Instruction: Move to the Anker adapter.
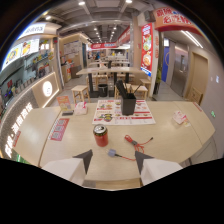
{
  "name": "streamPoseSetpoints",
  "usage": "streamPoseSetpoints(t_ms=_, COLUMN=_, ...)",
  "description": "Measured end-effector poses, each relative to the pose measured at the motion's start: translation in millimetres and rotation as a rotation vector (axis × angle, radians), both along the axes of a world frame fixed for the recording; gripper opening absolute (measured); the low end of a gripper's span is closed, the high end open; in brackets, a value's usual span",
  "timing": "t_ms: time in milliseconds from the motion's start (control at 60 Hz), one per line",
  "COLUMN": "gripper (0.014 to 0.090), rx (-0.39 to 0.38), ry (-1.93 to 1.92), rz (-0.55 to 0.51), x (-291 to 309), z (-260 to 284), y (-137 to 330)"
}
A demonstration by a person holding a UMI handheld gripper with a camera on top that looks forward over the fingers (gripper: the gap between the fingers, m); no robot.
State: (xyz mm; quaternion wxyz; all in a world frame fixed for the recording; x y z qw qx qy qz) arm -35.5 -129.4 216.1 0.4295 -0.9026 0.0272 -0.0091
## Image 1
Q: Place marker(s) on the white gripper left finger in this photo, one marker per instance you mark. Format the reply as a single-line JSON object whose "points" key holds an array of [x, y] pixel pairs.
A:
{"points": [[68, 168]]}

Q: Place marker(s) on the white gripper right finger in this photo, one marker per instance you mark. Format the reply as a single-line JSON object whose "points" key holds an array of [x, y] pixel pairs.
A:
{"points": [[156, 170]]}

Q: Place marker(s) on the grey Anker adapter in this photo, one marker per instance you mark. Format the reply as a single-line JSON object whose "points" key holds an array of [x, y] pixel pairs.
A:
{"points": [[111, 152]]}

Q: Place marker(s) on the red QR code sticker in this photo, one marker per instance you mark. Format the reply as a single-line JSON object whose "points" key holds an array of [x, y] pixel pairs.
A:
{"points": [[59, 129]]}

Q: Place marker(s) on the red soda can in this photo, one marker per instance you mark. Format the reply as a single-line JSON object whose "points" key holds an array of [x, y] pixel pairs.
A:
{"points": [[100, 135]]}

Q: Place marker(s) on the small white pink card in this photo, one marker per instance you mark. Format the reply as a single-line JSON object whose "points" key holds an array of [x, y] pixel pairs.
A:
{"points": [[180, 117]]}

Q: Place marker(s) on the white tissue packet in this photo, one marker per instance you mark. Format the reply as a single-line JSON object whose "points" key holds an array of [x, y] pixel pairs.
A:
{"points": [[80, 108]]}

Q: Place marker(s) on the orange standing menu card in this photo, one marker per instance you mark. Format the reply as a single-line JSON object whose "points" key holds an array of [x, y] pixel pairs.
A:
{"points": [[64, 103]]}

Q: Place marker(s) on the laminated food menu sheet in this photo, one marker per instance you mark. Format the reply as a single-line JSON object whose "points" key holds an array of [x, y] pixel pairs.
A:
{"points": [[124, 112]]}

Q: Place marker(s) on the black chopstick holder box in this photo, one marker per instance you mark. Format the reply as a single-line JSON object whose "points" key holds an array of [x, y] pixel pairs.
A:
{"points": [[128, 103]]}

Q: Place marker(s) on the wooden stool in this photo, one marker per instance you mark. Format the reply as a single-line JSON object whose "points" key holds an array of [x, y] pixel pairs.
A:
{"points": [[80, 93], [139, 90]]}

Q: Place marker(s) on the black trash bin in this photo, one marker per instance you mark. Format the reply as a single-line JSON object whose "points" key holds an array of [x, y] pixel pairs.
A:
{"points": [[102, 90]]}

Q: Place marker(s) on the long wooden dining table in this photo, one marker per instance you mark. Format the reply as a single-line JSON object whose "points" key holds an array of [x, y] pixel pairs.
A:
{"points": [[110, 74]]}

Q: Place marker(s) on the red food poster banner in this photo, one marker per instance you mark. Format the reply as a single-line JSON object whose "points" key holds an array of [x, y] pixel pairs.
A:
{"points": [[147, 49]]}

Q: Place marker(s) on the red hanging shop sign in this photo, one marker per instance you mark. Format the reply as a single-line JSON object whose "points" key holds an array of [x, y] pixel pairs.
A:
{"points": [[175, 19]]}

